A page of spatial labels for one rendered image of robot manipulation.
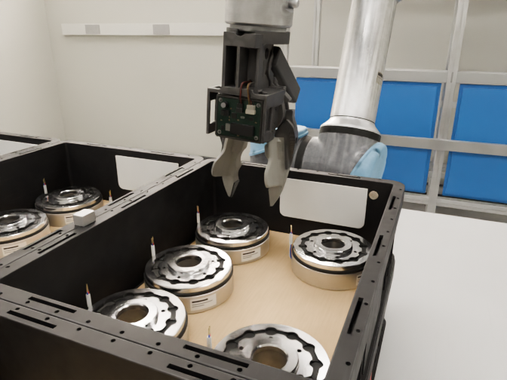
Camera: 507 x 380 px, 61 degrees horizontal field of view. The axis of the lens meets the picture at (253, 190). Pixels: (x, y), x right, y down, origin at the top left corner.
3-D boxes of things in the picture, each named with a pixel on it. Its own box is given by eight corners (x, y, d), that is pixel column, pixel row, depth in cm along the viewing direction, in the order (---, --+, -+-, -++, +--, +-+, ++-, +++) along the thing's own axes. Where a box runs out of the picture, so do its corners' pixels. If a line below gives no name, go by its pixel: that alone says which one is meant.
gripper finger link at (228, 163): (195, 198, 55) (211, 132, 50) (216, 184, 60) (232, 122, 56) (216, 209, 54) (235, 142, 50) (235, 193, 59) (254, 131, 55)
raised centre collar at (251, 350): (251, 337, 39) (251, 332, 39) (305, 350, 37) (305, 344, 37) (231, 376, 34) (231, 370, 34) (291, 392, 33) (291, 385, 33)
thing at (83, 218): (86, 218, 46) (84, 208, 46) (96, 220, 46) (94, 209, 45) (73, 225, 45) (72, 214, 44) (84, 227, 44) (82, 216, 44)
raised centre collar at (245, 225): (224, 217, 63) (224, 213, 63) (255, 223, 62) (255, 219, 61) (208, 231, 59) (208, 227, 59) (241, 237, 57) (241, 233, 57)
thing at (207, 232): (216, 211, 67) (216, 207, 67) (278, 222, 63) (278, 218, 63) (182, 238, 58) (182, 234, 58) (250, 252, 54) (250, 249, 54)
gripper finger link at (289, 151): (262, 170, 54) (252, 101, 52) (267, 167, 56) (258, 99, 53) (297, 170, 52) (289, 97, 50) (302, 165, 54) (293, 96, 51)
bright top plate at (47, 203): (71, 185, 78) (70, 182, 78) (114, 194, 74) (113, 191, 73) (21, 204, 69) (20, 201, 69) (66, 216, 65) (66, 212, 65)
